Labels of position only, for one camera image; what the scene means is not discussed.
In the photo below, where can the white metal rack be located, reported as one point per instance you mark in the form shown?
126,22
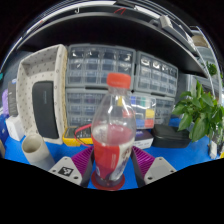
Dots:
210,60

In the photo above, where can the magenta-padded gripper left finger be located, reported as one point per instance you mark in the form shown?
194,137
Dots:
68,170

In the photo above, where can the grey small-parts drawer cabinet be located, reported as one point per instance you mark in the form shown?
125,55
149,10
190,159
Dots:
96,65
156,75
81,106
165,110

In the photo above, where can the white carton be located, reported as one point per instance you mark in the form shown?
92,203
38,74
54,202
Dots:
15,128

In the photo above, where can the green potted plant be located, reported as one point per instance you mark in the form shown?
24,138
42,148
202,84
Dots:
198,113

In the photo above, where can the clear red-capped drink bottle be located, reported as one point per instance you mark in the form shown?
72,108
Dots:
111,150

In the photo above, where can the black rectangular pouch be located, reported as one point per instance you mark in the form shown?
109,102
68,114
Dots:
45,110

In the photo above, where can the dark overhead shelf unit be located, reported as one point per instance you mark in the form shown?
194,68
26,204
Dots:
110,30

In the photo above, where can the black zip case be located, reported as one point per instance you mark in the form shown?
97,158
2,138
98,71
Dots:
170,137

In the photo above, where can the yellow multimeter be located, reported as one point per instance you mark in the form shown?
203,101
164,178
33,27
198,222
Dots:
71,136

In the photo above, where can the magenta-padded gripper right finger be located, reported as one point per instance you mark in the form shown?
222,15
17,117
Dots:
155,168

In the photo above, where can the dark grey flat box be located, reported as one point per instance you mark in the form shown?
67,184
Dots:
12,98

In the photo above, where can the black box with white label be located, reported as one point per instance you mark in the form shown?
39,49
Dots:
144,140

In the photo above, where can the clear organizer with coloured parts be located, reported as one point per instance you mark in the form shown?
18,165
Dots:
146,113

